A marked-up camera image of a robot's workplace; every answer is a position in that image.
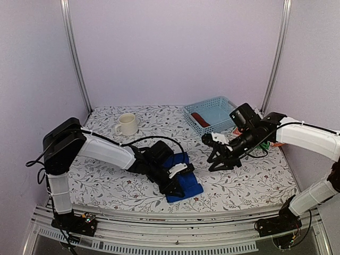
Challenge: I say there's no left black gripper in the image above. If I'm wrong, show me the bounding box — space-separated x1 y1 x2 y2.
147 162 185 197

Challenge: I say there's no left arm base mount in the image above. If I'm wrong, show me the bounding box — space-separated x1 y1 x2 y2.
51 210 98 237

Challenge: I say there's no aluminium frame post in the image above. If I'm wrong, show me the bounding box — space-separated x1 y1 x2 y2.
60 0 93 115
261 0 292 113

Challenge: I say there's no right aluminium frame post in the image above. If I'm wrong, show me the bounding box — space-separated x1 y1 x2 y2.
261 0 292 113

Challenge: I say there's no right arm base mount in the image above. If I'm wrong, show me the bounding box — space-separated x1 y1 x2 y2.
254 205 302 237

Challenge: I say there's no front aluminium rail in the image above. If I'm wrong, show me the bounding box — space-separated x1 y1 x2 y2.
23 204 330 255

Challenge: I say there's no brown towel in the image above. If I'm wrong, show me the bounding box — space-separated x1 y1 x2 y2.
191 112 211 128

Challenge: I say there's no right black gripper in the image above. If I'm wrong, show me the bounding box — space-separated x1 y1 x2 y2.
207 127 259 173

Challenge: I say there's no cream ceramic mug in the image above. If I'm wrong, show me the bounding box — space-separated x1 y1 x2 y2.
114 113 138 136

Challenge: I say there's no blue towel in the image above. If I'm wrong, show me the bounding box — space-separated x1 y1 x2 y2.
163 153 203 203

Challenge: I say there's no left aluminium frame post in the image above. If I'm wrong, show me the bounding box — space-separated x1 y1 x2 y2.
60 0 93 115

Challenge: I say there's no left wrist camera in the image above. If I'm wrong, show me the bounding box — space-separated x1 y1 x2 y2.
168 163 194 179

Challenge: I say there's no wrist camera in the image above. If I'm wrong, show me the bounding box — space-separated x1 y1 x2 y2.
201 132 229 146
168 163 194 179

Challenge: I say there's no light blue plastic basket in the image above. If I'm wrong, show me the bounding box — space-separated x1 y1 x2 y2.
182 96 236 137

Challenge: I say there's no orange patterned towel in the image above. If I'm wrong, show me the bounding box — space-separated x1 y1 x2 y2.
231 127 284 147

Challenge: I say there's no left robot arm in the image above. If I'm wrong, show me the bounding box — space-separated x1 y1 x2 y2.
42 117 186 231

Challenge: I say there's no green towel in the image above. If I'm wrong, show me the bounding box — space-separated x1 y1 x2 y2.
259 142 270 150

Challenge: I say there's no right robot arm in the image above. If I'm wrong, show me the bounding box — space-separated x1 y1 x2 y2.
201 103 339 232

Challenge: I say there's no floral table mat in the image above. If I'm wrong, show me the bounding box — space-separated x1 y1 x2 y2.
69 105 299 213

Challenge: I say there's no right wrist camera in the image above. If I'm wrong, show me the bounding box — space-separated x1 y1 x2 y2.
201 132 229 146

